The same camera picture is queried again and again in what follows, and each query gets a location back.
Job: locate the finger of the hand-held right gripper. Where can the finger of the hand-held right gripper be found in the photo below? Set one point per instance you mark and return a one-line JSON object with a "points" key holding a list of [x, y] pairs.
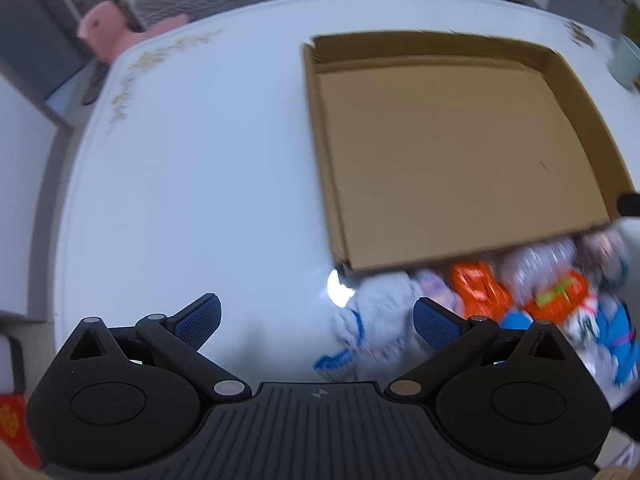
{"points": [[631, 203]]}

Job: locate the pale green cup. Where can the pale green cup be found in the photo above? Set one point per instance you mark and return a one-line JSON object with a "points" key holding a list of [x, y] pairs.
{"points": [[625, 65]]}

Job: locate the pastel sock bundle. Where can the pastel sock bundle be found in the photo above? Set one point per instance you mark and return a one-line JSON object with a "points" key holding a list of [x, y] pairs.
{"points": [[437, 282]]}

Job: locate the red patterned packet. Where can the red patterned packet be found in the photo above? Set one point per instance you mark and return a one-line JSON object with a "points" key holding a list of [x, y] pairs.
{"points": [[12, 425]]}

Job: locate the pink plastic stool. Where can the pink plastic stool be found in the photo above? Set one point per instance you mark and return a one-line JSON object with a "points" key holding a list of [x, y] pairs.
{"points": [[107, 30]]}

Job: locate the orange bundle with green tie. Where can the orange bundle with green tie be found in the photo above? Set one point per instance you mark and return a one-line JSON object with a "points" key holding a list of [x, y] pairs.
{"points": [[560, 300]]}

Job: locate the blue sock bundle pink stripes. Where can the blue sock bundle pink stripes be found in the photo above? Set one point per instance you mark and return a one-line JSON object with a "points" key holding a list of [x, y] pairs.
{"points": [[620, 340]]}

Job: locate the cardboard box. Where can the cardboard box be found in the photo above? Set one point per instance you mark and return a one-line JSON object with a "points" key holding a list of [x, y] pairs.
{"points": [[440, 150]]}

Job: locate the small orange bundle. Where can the small orange bundle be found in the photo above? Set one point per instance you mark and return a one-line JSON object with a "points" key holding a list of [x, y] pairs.
{"points": [[475, 285]]}

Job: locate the blue striped sock bundle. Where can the blue striped sock bundle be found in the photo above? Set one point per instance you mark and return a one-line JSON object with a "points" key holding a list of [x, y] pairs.
{"points": [[515, 320]]}

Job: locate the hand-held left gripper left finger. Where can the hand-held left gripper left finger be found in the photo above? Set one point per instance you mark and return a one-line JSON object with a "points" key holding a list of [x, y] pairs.
{"points": [[200, 320]]}

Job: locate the grey blue-print sock bundle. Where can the grey blue-print sock bundle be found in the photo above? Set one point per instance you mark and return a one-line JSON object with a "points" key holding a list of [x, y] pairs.
{"points": [[375, 310]]}

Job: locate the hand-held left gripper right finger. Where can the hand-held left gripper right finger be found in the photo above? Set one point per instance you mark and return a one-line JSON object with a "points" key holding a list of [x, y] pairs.
{"points": [[437, 327]]}

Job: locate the white printed sock bundle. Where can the white printed sock bundle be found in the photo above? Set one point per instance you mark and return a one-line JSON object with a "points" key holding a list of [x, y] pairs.
{"points": [[582, 327]]}

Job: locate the clear plastic bundle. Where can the clear plastic bundle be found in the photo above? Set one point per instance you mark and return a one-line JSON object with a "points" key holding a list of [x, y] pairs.
{"points": [[535, 260]]}

